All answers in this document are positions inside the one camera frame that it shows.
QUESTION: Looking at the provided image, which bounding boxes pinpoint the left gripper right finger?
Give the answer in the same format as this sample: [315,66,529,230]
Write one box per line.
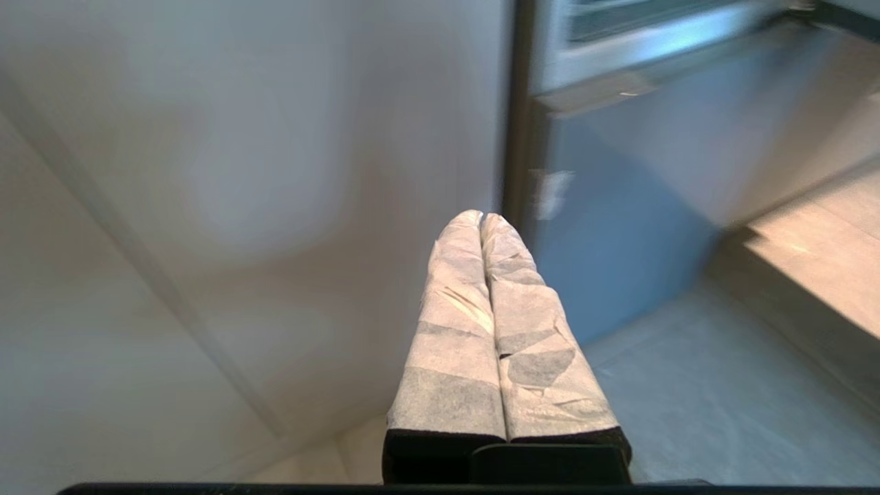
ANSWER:
[480,212,633,485]

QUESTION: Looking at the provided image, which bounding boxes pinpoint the fridge drawer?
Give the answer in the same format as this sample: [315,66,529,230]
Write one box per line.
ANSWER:
[529,0,798,97]

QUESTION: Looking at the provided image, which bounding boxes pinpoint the stainless steel fridge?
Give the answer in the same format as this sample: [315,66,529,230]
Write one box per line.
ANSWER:
[500,0,880,344]

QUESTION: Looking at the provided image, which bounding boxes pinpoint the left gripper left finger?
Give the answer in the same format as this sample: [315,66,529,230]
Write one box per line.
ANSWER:
[382,210,508,485]

